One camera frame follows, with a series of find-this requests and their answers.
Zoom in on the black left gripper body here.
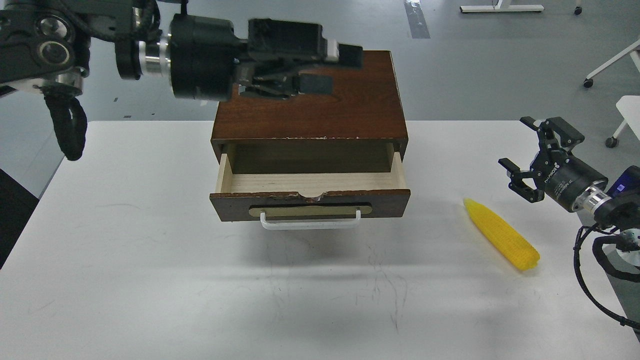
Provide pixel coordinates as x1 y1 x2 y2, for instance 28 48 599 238
169 14 247 101

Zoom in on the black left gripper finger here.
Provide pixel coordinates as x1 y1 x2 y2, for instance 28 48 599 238
246 19 364 69
238 72 334 100

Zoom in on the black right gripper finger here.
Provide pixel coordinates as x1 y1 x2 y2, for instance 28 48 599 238
498 158 545 203
519 116 585 153

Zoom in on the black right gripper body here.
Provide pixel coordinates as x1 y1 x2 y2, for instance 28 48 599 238
531 149 609 213

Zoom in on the yellow corn cob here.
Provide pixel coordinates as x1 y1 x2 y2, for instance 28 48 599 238
462 198 540 272

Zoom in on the wooden drawer with white handle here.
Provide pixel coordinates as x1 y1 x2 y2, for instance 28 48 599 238
209 152 411 223

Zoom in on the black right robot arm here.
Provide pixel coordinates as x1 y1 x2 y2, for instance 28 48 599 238
498 116 640 332

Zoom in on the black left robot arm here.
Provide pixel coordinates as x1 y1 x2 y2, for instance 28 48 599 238
0 0 364 161

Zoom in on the dark wooden cabinet box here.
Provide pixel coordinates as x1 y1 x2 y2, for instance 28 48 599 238
210 50 409 174

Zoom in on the white desk base bar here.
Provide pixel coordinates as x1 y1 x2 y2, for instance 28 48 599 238
459 0 545 14

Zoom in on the grey floor tape strip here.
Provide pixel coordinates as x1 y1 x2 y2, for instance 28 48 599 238
402 0 431 39

